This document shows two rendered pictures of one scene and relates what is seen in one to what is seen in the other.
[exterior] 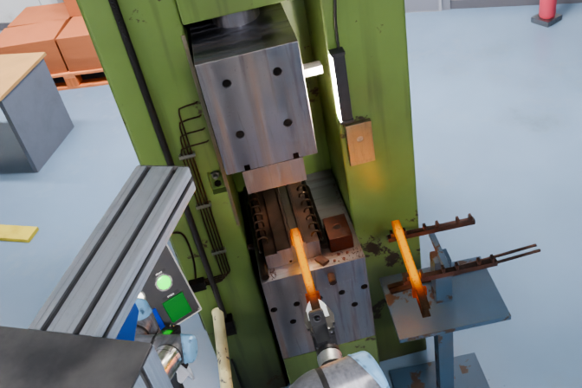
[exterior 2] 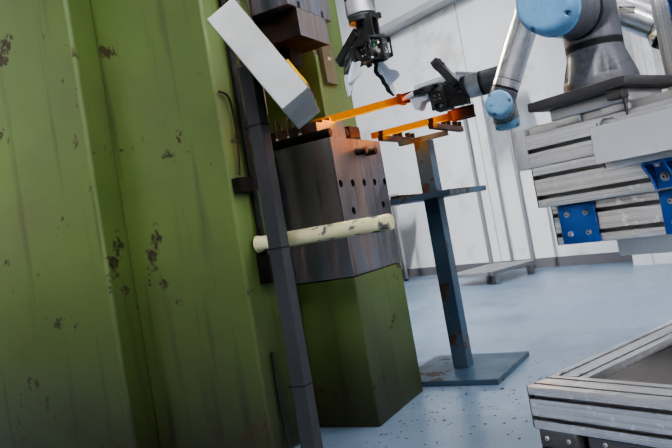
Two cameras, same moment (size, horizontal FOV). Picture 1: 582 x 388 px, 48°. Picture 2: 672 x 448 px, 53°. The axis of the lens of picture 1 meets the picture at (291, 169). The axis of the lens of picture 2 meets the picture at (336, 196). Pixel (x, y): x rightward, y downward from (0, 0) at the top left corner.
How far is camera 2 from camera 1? 284 cm
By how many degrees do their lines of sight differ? 68
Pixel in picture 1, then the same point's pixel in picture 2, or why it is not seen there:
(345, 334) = (385, 251)
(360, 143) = (329, 61)
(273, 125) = not seen: outside the picture
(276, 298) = (340, 166)
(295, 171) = (323, 31)
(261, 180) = (307, 25)
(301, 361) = (366, 286)
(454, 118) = not seen: hidden behind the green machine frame
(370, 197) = not seen: hidden behind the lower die
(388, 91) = (332, 27)
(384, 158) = (339, 91)
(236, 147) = not seen: outside the picture
